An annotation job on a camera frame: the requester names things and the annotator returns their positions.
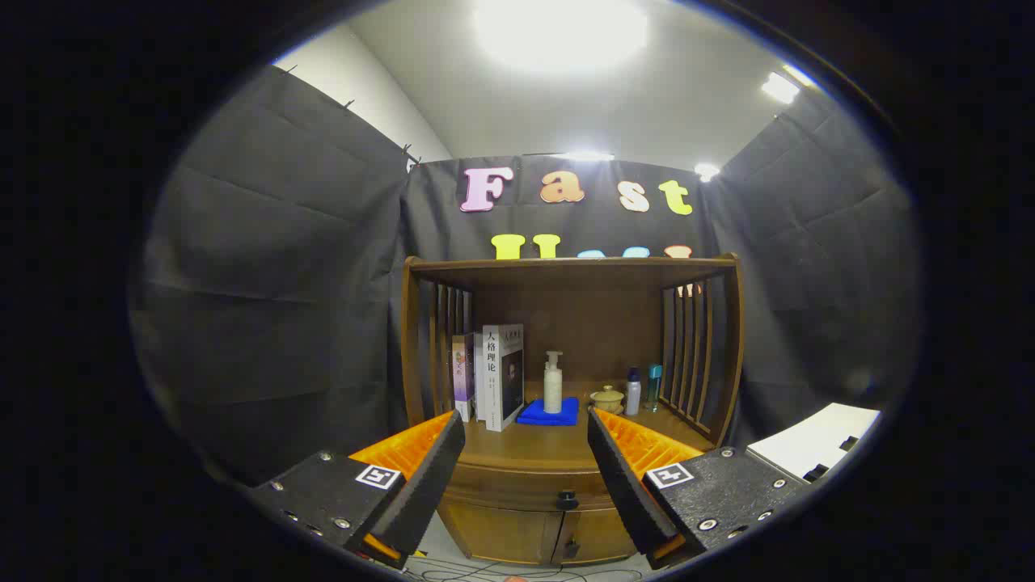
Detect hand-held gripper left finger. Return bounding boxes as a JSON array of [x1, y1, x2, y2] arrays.
[[247, 410, 467, 569]]

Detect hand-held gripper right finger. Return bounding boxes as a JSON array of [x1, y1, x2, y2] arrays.
[[586, 407, 809, 571]]

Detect brown wooden drawer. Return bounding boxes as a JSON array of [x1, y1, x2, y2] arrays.
[[443, 459, 623, 512]]

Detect wooden cabinet door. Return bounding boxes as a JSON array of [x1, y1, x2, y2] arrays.
[[441, 501, 564, 565], [558, 508, 640, 564]]

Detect wooden countertop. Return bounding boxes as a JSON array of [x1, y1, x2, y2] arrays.
[[457, 396, 716, 474]]

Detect brown wooden cabinet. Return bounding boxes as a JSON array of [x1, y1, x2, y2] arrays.
[[400, 252, 745, 567]]

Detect white cabinet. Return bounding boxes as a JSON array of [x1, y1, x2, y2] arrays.
[[746, 403, 882, 484]]

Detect purple book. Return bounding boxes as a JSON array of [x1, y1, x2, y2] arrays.
[[451, 333, 478, 423]]

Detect blue folded cloth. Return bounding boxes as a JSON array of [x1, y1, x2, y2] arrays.
[[516, 396, 581, 427]]

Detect white pump bottle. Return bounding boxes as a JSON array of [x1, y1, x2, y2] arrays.
[[543, 350, 564, 415]]

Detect white book with portrait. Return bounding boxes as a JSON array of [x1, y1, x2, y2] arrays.
[[475, 323, 525, 432]]

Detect large round ceiling light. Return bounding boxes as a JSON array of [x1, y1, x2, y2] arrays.
[[473, 0, 649, 78]]

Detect black floor cables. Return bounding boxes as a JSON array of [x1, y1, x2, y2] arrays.
[[403, 552, 648, 582]]

